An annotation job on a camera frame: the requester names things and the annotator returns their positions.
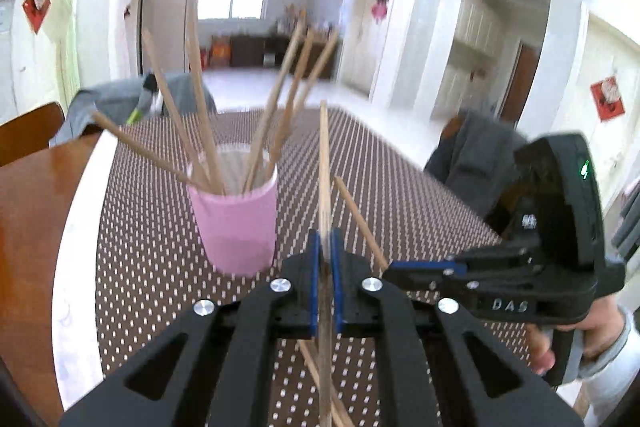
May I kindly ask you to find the wooden chopstick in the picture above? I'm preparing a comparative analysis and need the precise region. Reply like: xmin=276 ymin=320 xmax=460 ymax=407
xmin=293 ymin=28 xmax=340 ymax=114
xmin=142 ymin=29 xmax=213 ymax=191
xmin=242 ymin=18 xmax=306 ymax=194
xmin=318 ymin=101 xmax=332 ymax=427
xmin=92 ymin=110 xmax=205 ymax=191
xmin=266 ymin=28 xmax=314 ymax=180
xmin=297 ymin=176 xmax=390 ymax=427
xmin=186 ymin=0 xmax=226 ymax=195

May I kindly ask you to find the right hand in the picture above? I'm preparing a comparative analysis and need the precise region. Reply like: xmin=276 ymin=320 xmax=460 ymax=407
xmin=525 ymin=296 xmax=624 ymax=377

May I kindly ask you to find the dark jacket on chair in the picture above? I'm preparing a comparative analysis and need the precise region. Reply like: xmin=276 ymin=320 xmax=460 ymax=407
xmin=424 ymin=109 xmax=527 ymax=218

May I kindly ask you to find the white cabinet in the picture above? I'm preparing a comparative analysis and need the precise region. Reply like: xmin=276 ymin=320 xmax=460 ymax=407
xmin=432 ymin=0 xmax=504 ymax=119

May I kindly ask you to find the brown polka dot tablecloth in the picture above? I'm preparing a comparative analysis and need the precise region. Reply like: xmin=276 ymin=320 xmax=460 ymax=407
xmin=96 ymin=108 xmax=499 ymax=426

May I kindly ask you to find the pink cup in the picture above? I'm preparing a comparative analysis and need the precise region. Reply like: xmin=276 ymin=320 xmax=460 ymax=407
xmin=186 ymin=143 xmax=278 ymax=277

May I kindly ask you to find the hanging door ornament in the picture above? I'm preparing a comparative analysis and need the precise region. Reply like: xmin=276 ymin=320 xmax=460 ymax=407
xmin=371 ymin=0 xmax=390 ymax=24

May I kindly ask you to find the grey jacket on chair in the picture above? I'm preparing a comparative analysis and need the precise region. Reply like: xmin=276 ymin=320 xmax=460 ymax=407
xmin=49 ymin=72 xmax=198 ymax=147

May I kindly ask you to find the brown wooden chair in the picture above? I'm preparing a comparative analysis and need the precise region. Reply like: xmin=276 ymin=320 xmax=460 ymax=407
xmin=0 ymin=102 xmax=65 ymax=167

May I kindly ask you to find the dark wooden sideboard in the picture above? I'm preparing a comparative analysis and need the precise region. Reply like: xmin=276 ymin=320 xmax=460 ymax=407
xmin=229 ymin=34 xmax=341 ymax=80

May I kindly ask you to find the white refrigerator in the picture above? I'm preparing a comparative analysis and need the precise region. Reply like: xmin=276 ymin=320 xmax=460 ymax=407
xmin=141 ymin=0 xmax=189 ymax=74

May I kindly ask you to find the red wall ornament right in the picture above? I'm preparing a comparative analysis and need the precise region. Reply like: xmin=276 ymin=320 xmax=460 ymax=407
xmin=590 ymin=75 xmax=625 ymax=121

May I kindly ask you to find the red wall ornament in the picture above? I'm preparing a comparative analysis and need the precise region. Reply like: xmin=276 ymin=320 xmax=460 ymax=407
xmin=23 ymin=0 xmax=51 ymax=34
xmin=590 ymin=75 xmax=625 ymax=121

